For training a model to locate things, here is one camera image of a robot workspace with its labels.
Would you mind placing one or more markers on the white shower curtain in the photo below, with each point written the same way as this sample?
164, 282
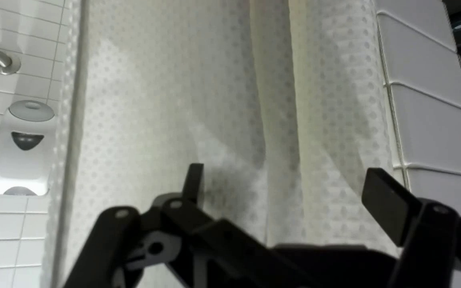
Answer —
188, 96

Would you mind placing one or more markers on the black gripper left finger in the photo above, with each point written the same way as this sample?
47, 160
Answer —
136, 234

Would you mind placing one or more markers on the white soap dispenser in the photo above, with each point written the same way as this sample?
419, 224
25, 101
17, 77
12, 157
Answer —
25, 160

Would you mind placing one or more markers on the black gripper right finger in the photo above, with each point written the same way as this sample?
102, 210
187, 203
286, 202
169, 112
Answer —
396, 205

